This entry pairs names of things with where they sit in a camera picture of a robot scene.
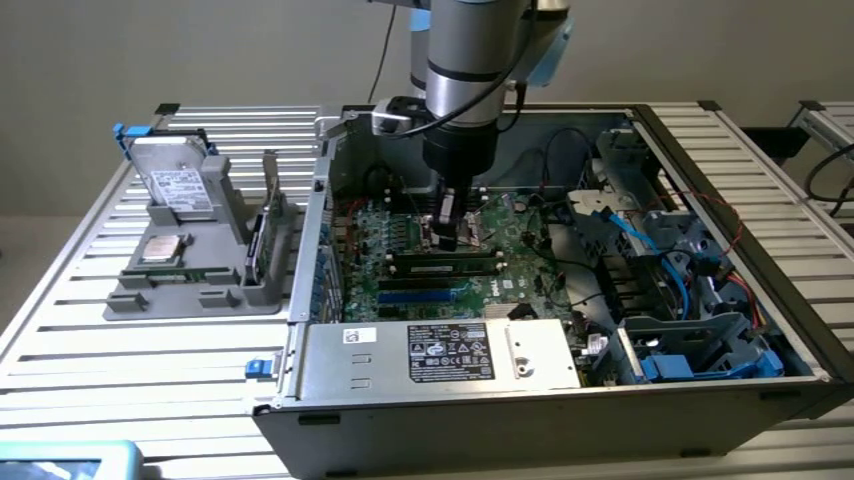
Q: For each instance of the green RAM stick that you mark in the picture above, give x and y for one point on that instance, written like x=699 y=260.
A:
x=183 y=274

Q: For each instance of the blue expansion slot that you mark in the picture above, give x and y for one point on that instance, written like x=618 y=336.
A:
x=420 y=297

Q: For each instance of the graphics card with metal bracket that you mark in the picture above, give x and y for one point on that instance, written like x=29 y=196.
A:
x=262 y=225

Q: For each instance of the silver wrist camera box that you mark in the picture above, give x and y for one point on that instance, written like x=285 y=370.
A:
x=394 y=116

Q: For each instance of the installed black RAM stick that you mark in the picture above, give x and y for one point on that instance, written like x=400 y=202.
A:
x=446 y=261

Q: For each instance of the silver CPU chip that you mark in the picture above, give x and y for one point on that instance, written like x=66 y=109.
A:
x=161 y=248

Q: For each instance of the grey disk bay cage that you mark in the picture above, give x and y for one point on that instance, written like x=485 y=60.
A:
x=661 y=300

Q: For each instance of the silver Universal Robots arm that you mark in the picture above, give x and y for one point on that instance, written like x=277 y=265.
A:
x=461 y=55

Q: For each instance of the teal box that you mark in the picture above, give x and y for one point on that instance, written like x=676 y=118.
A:
x=67 y=461

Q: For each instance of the hard disk with blue rails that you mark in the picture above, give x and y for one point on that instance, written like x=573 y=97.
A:
x=170 y=172

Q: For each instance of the CPU socket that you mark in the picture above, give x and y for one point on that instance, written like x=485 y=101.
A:
x=477 y=225

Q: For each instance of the green Dell motherboard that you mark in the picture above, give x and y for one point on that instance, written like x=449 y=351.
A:
x=454 y=265

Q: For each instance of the open black PC case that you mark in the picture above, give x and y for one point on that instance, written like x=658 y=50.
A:
x=554 y=280

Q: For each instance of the silver power supply unit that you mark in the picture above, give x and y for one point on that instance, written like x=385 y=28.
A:
x=434 y=357

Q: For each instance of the grey parts rack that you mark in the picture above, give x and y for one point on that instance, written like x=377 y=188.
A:
x=201 y=260

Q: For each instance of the blue disk bay bracket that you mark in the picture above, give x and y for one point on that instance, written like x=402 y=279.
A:
x=695 y=365

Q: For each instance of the blue case latch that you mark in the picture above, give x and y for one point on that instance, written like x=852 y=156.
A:
x=259 y=368

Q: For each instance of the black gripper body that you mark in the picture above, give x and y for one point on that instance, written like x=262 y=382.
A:
x=460 y=149

